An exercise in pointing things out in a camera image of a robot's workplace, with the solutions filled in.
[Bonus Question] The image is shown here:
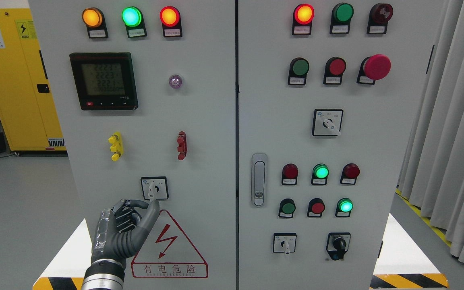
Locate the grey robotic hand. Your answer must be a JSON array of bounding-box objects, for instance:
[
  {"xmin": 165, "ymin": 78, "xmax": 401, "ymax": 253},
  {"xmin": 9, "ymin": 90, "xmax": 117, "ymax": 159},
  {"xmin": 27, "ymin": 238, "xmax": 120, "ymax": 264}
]
[{"xmin": 91, "ymin": 199, "xmax": 160, "ymax": 268}]

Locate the white rotary selector switch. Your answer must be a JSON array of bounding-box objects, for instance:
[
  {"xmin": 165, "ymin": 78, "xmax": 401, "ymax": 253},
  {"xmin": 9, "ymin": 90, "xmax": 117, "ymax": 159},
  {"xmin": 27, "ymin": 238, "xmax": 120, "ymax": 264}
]
[
  {"xmin": 311, "ymin": 109, "xmax": 344, "ymax": 137},
  {"xmin": 140, "ymin": 176, "xmax": 169, "ymax": 201},
  {"xmin": 272, "ymin": 233, "xmax": 298, "ymax": 255}
]

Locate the amber indicator light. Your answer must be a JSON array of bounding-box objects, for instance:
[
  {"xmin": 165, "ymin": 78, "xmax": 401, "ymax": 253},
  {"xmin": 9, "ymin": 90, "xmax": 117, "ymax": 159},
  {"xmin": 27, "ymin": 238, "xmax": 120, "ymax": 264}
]
[{"xmin": 82, "ymin": 7, "xmax": 108, "ymax": 39}]

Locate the red electric danger warning sticker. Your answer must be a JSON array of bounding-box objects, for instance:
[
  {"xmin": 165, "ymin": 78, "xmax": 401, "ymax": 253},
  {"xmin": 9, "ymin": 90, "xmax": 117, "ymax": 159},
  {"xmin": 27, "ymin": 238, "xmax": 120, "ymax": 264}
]
[{"xmin": 130, "ymin": 210, "xmax": 208, "ymax": 279}]

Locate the yellow terminal block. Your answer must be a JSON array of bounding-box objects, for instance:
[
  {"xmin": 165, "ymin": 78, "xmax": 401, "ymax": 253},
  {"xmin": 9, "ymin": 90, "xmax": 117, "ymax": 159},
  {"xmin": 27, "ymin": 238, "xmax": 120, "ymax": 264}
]
[{"xmin": 108, "ymin": 132, "xmax": 124, "ymax": 162}]

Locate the red terminal block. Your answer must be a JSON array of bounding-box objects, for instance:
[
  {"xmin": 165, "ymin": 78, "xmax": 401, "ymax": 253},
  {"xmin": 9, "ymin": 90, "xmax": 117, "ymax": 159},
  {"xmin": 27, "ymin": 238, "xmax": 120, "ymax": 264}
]
[{"xmin": 176, "ymin": 131, "xmax": 188, "ymax": 160}]

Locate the black digital power meter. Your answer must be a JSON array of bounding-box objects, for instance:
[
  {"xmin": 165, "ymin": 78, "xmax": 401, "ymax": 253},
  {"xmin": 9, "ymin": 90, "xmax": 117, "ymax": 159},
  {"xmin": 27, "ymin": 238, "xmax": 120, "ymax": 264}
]
[{"xmin": 69, "ymin": 52, "xmax": 139, "ymax": 111}]

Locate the small clear panel lamp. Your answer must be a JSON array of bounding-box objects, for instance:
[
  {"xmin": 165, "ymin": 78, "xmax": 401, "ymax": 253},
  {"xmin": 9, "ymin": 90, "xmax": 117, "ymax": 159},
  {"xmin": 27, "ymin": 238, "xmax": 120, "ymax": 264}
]
[{"xmin": 169, "ymin": 74, "xmax": 183, "ymax": 89}]

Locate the dark red indicator lower left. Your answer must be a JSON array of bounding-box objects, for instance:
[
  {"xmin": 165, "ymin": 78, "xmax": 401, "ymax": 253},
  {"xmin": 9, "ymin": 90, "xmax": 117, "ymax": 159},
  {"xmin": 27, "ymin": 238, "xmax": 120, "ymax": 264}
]
[{"xmin": 281, "ymin": 164, "xmax": 298, "ymax": 186}]

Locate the dark red indicator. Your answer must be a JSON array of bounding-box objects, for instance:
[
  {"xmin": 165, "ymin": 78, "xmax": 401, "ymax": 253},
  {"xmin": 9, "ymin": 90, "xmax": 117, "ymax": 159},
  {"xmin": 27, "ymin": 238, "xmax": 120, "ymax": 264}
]
[
  {"xmin": 281, "ymin": 164, "xmax": 298, "ymax": 186},
  {"xmin": 340, "ymin": 163, "xmax": 360, "ymax": 185}
]

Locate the grey electrical control cabinet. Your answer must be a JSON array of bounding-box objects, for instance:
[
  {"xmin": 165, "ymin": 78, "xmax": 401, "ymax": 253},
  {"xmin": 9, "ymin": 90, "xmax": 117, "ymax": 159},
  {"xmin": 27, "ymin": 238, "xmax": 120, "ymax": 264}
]
[{"xmin": 28, "ymin": 0, "xmax": 447, "ymax": 290}]

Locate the red push button lower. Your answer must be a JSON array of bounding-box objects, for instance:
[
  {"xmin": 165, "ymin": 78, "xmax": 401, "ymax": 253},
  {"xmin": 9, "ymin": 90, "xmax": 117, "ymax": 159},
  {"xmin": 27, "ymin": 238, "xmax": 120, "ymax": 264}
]
[{"xmin": 307, "ymin": 198, "xmax": 325, "ymax": 218}]

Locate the red push button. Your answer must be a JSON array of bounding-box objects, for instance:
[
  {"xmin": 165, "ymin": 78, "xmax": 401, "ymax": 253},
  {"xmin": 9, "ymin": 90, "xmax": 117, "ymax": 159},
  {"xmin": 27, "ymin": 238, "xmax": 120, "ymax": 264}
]
[
  {"xmin": 323, "ymin": 57, "xmax": 346, "ymax": 85},
  {"xmin": 307, "ymin": 198, "xmax": 325, "ymax": 218}
]

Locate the lit green indicator lower middle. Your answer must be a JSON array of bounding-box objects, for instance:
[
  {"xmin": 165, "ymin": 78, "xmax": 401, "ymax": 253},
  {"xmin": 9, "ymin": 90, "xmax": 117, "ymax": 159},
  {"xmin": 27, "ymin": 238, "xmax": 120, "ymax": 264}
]
[{"xmin": 311, "ymin": 163, "xmax": 329, "ymax": 185}]

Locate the green indicator light top left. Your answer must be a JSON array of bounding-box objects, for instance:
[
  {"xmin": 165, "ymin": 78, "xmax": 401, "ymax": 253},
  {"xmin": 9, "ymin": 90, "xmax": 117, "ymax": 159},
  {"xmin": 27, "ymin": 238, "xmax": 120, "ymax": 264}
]
[{"xmin": 121, "ymin": 6, "xmax": 147, "ymax": 38}]

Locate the red indicator light top left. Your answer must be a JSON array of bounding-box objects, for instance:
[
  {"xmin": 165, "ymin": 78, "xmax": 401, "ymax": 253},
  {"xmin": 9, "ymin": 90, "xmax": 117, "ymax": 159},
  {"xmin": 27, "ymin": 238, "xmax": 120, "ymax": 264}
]
[{"xmin": 159, "ymin": 6, "xmax": 182, "ymax": 38}]

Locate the yellow safety storage cabinet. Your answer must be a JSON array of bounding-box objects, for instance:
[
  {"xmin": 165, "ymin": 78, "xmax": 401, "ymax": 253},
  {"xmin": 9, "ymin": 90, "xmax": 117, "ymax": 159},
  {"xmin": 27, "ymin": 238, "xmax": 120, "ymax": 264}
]
[{"xmin": 0, "ymin": 8, "xmax": 66, "ymax": 153}]

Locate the lit green push button lower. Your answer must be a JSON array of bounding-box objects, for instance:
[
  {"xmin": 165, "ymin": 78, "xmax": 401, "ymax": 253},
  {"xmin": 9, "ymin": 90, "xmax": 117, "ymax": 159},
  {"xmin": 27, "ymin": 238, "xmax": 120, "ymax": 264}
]
[{"xmin": 335, "ymin": 198, "xmax": 354, "ymax": 218}]

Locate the dark red indicator lower right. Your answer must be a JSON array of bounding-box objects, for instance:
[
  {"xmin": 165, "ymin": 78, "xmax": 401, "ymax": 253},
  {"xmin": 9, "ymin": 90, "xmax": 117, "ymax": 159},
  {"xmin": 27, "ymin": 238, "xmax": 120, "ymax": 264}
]
[{"xmin": 340, "ymin": 163, "xmax": 360, "ymax": 185}]

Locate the green push button upper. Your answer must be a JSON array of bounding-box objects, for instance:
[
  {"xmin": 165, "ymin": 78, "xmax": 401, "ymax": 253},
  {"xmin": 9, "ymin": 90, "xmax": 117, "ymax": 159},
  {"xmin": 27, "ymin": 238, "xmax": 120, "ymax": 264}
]
[{"xmin": 287, "ymin": 57, "xmax": 310, "ymax": 86}]

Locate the red push button upper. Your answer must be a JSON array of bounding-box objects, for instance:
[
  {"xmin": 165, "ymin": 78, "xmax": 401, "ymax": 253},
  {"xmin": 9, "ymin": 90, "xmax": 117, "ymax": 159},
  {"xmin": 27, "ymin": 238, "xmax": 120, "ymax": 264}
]
[{"xmin": 323, "ymin": 57, "xmax": 346, "ymax": 85}]

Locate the red lit indicator right door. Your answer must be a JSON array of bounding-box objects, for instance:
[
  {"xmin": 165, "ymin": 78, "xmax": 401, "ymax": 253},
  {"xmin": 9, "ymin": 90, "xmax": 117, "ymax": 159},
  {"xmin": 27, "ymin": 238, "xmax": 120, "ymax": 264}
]
[{"xmin": 292, "ymin": 3, "xmax": 315, "ymax": 35}]

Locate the red emergency stop mushroom button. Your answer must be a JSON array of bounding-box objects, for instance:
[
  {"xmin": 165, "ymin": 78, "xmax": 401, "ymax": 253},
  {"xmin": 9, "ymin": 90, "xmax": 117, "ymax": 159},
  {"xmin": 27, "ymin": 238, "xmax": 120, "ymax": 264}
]
[{"xmin": 356, "ymin": 54, "xmax": 392, "ymax": 85}]

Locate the dark green indicator top right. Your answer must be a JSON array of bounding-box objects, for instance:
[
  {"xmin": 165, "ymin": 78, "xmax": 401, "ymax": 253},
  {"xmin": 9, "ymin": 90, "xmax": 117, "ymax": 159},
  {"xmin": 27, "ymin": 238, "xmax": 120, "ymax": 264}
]
[{"xmin": 329, "ymin": 2, "xmax": 354, "ymax": 35}]

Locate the grey curtain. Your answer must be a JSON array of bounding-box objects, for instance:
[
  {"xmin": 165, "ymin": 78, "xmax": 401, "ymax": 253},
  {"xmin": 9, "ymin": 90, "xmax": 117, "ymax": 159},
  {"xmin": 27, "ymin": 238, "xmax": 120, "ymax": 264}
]
[{"xmin": 398, "ymin": 0, "xmax": 464, "ymax": 263}]

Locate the dark red buzzer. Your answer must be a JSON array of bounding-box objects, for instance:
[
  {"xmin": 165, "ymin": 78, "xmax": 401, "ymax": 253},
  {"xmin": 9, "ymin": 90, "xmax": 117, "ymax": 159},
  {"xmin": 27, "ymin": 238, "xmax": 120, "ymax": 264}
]
[{"xmin": 367, "ymin": 2, "xmax": 394, "ymax": 35}]

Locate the grey cabinet door handle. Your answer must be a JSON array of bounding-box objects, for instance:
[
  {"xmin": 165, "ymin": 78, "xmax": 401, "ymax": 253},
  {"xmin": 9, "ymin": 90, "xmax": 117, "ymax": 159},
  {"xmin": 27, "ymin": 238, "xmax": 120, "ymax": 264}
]
[{"xmin": 251, "ymin": 153, "xmax": 268, "ymax": 207}]

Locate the white rotary selector switch bottom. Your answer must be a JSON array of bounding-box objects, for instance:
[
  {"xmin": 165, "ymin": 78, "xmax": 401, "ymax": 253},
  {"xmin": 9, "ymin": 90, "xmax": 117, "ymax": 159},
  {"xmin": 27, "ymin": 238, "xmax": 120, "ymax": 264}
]
[{"xmin": 272, "ymin": 233, "xmax": 298, "ymax": 255}]

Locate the black key selector switch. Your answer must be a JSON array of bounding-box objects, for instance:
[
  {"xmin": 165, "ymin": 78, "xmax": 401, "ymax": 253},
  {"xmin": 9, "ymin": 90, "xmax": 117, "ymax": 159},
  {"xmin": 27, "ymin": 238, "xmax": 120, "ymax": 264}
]
[{"xmin": 325, "ymin": 232, "xmax": 351, "ymax": 261}]

